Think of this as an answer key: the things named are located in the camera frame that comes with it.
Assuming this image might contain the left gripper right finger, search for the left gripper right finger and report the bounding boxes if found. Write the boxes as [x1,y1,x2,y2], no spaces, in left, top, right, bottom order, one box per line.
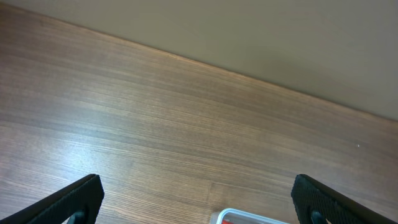
[291,174,397,224]

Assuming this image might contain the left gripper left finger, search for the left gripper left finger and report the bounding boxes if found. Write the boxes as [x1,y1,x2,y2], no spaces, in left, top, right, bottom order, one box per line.
[1,174,104,224]

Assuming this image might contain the red handled pruning shears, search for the red handled pruning shears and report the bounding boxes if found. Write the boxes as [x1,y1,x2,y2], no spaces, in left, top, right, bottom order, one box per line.
[221,220,233,224]

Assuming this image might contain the clear plastic container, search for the clear plastic container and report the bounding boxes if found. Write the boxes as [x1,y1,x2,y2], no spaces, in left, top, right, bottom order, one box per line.
[209,208,287,224]

